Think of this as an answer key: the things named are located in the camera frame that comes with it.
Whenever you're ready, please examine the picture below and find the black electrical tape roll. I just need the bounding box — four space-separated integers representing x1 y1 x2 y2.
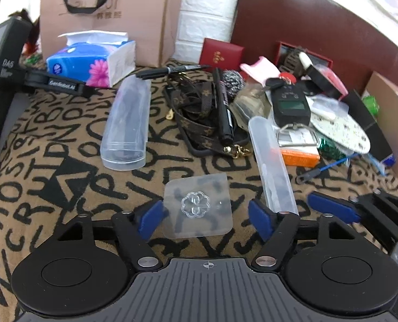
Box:
306 65 344 100

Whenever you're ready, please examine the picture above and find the blue medicine box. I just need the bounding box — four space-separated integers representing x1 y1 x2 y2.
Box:
381 154 396 168

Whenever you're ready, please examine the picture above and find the orange white box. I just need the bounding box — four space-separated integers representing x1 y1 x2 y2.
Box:
277 128 320 168

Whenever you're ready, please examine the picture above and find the pink plastic item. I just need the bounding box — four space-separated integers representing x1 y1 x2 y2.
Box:
240 56 280 86

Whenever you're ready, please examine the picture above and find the black product box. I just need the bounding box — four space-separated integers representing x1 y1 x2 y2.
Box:
342 90 393 162

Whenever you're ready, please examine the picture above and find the red open gift box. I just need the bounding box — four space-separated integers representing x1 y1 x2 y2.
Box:
275 42 333 78

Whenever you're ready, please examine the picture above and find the brown monogram strap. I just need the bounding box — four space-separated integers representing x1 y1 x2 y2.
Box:
162 73 254 159

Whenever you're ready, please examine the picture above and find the dark red headboard panel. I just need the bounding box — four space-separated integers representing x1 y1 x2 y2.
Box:
231 0 398 90

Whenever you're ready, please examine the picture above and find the brown cardboard storage box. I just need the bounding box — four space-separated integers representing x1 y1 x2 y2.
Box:
363 72 398 177

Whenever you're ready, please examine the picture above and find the black marker with barcode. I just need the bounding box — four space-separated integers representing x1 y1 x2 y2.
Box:
213 68 234 146

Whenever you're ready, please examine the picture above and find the steel wool scrubber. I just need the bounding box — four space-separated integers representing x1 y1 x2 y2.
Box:
222 70 246 101

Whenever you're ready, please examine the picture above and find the black marker pen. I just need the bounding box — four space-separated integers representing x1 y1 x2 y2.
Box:
136 65 209 80

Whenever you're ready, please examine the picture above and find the brown paper shopping bag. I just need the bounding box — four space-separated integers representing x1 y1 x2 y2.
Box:
40 0 181 67

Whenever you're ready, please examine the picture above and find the floral white insole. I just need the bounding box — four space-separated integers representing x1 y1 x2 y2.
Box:
310 114 371 154

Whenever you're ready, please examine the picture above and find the clear adhesive hook pad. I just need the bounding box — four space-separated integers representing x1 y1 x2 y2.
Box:
162 173 233 239

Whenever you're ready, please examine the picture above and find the clear plastic case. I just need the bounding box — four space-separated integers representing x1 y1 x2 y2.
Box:
100 75 152 171

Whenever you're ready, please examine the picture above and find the letter pattern table cloth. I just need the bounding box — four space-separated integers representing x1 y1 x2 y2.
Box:
0 89 398 321

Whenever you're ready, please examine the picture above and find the frosted plastic tube case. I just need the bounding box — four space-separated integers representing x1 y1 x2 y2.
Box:
248 116 299 215

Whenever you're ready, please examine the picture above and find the small red jewelry box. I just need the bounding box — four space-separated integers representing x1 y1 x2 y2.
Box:
199 38 245 72

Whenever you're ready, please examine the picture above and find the blue tissue pack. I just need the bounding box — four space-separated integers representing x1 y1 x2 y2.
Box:
46 30 136 88

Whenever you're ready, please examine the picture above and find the green plastic toy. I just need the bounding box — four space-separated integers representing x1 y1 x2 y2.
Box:
362 95 380 116

